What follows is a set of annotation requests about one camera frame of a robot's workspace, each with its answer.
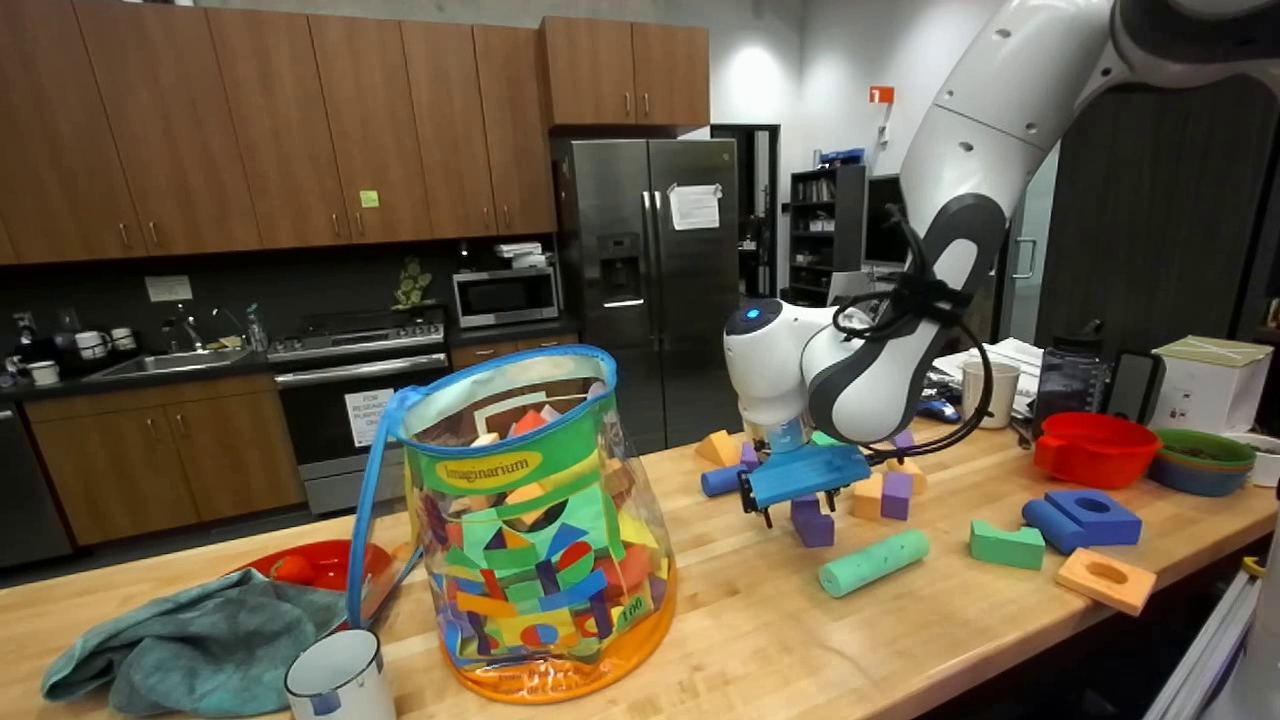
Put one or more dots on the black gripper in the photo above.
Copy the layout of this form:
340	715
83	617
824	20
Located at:
786	438

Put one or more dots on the purple notched foam block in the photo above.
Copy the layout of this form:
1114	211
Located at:
813	527

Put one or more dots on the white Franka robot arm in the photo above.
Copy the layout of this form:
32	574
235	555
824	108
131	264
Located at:
1015	94

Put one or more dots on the blue toy block figure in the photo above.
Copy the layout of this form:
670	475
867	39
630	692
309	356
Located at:
805	475

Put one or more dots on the long purple foam block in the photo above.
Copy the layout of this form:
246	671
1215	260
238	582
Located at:
751	459

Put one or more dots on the purple rectangular foam block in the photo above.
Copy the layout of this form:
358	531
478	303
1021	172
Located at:
899	497

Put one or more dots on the plain blue foam block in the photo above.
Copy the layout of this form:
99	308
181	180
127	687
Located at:
1043	527

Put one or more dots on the clear bag of foam blocks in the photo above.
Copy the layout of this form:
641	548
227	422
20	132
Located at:
534	562

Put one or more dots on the blue foam block with hole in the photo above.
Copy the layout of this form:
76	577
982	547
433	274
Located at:
1117	520

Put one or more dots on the blue foam cylinder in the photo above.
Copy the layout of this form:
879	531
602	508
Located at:
721	480

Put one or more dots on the white cup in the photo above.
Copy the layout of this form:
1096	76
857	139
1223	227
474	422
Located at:
994	398

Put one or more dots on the stainless steel refrigerator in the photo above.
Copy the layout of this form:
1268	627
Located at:
641	305

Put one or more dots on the black shelf unit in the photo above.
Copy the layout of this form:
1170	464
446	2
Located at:
824	235

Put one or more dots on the red plastic bowl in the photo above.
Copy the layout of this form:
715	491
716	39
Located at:
1096	452

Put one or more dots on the white paper on refrigerator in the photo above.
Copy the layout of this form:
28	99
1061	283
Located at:
693	205

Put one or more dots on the narrow brown lower cabinet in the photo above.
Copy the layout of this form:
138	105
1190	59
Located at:
502	348

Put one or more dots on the black flat item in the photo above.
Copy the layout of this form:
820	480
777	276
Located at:
1132	386

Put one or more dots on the silver microwave oven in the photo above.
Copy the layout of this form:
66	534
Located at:
504	297

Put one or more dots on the blue plastic bowl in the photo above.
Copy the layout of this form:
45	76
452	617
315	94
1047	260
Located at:
1194	480

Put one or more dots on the green plastic bowl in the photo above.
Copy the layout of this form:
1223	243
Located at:
1206	445

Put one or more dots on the white box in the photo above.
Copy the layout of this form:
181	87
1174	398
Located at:
1210	386

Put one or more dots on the brown cabinet above refrigerator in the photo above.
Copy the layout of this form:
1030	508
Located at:
627	72

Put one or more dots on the black stove with oven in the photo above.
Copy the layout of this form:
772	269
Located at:
335	412

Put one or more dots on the white enamel mug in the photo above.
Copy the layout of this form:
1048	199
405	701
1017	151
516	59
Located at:
340	680

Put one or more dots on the green sticker on cabinet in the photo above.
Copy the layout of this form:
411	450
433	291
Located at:
371	199

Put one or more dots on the teal cloth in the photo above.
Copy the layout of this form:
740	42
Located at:
201	642

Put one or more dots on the wide brown lower cabinet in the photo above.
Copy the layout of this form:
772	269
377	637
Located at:
160	463

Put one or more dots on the brown upper cabinet row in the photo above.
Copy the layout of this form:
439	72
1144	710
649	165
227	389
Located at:
266	123

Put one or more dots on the black dishwasher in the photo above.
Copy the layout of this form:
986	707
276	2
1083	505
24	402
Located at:
24	487

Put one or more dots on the orange wall sign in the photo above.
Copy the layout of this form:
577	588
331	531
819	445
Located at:
881	99

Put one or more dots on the white wall plate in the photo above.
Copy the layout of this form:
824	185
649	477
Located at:
170	291

